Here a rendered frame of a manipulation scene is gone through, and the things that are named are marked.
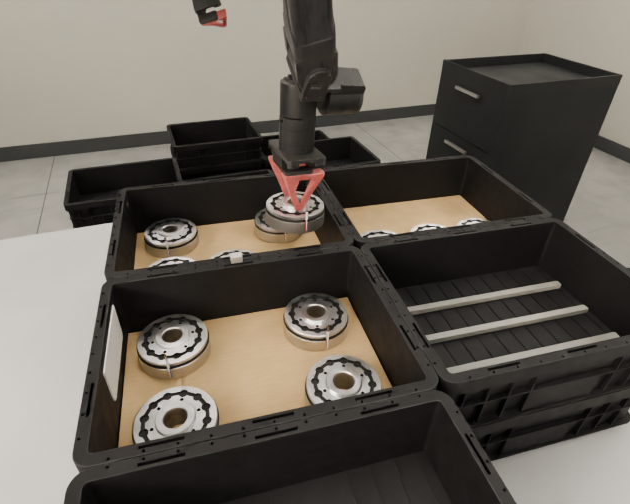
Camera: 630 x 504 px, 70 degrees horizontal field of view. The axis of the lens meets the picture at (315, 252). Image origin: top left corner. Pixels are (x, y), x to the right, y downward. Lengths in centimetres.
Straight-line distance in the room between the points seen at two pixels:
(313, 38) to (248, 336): 44
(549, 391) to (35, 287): 102
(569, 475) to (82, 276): 102
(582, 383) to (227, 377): 50
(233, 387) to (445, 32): 398
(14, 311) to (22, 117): 273
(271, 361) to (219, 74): 313
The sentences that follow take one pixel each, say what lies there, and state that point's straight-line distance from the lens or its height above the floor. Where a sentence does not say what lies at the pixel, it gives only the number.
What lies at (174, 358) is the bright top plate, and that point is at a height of 86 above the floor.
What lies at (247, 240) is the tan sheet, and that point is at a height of 83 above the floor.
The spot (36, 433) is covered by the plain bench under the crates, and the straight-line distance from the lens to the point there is 88.
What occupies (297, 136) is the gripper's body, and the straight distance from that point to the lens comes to 71.
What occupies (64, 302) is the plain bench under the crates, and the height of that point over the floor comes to 70.
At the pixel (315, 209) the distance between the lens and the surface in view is 77.
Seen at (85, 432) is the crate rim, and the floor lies 93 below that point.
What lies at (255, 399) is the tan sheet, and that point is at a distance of 65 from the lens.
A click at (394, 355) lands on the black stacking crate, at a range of 64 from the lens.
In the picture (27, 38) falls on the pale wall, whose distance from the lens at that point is 361.
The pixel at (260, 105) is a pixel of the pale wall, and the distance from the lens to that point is 379.
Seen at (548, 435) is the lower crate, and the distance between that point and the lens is 82.
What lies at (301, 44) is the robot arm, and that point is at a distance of 60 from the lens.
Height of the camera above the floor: 135
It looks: 35 degrees down
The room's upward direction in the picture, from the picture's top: 2 degrees clockwise
